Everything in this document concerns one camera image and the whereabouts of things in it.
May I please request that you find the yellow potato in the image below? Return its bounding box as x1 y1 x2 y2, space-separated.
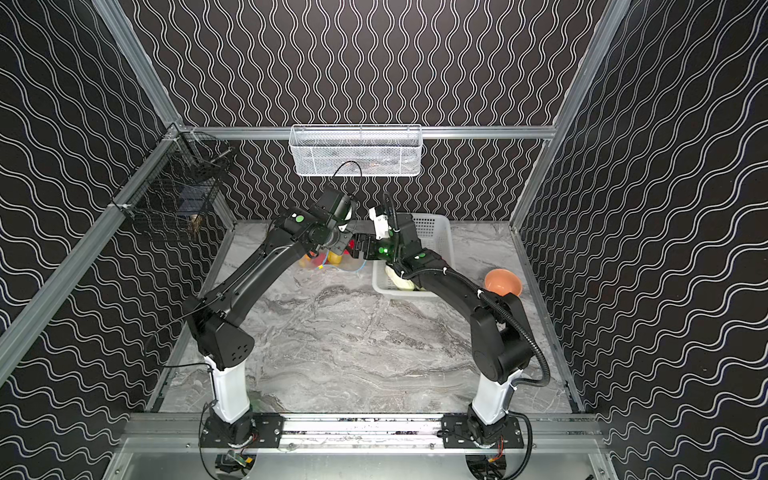
326 251 343 266

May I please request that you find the red apple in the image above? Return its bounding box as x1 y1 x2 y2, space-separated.
309 252 327 268

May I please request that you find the clear zip top bag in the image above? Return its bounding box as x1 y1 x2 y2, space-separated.
298 237 368 273

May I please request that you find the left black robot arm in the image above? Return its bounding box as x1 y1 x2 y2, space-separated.
186 187 356 426

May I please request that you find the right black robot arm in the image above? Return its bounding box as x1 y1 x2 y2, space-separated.
352 214 551 432

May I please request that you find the white plastic basket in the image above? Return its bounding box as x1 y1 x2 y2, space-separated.
371 212 458 299

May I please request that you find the white daikon radish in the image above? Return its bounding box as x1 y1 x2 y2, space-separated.
385 266 415 291

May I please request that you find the orange ceramic bowl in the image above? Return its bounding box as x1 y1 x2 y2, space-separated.
484 268 523 296

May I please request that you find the white mesh wall basket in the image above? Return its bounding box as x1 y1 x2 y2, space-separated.
289 124 424 177

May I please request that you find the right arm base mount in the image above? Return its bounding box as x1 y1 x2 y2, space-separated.
437 409 524 449

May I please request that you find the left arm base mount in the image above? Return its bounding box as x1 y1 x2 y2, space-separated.
199 411 285 448

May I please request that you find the aluminium front rail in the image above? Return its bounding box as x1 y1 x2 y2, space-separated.
120 413 603 454

